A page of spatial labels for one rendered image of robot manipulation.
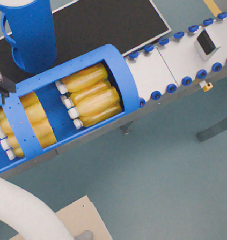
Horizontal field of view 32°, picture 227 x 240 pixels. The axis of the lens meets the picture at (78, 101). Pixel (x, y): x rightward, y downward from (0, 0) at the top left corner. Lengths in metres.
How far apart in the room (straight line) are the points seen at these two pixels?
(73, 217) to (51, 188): 1.08
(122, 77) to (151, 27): 1.34
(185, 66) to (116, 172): 1.03
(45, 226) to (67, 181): 1.90
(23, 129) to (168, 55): 0.78
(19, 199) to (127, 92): 0.84
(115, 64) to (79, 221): 0.59
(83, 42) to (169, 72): 0.98
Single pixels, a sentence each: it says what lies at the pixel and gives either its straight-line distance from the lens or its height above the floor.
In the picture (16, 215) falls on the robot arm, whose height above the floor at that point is 1.90.
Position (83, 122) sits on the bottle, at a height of 1.07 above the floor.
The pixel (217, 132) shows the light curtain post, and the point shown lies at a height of 0.34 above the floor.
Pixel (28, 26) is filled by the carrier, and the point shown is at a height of 0.84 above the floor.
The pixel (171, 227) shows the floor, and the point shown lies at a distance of 2.62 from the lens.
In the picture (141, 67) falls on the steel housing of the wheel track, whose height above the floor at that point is 0.93.
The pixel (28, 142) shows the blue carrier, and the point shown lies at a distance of 1.37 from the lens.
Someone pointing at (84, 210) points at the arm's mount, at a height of 1.06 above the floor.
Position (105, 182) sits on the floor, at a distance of 2.55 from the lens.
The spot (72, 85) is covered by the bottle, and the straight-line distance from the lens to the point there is 1.47.
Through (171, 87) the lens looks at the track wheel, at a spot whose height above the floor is 0.97.
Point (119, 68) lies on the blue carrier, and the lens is 1.40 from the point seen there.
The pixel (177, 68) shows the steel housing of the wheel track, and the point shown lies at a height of 0.93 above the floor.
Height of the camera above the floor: 2.54
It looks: 75 degrees down
